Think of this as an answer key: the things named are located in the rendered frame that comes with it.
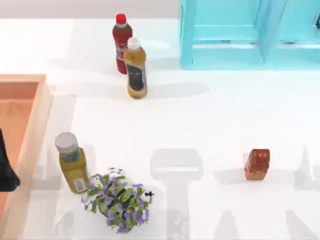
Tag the salmon-coloured shallow box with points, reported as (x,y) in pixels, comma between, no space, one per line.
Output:
(25,110)

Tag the yellow bottle with grey cap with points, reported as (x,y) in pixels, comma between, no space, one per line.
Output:
(73,165)

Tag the light blue rack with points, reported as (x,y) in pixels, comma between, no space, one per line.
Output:
(225,32)

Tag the potted plant with purple flowers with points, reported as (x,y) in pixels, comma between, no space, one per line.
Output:
(117,200)

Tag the amber bottle with white cap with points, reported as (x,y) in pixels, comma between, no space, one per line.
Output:
(135,70)

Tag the red bottle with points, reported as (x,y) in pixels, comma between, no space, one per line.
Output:
(121,37)

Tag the brown bread loaf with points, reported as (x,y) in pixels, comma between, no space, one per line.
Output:
(257,165)

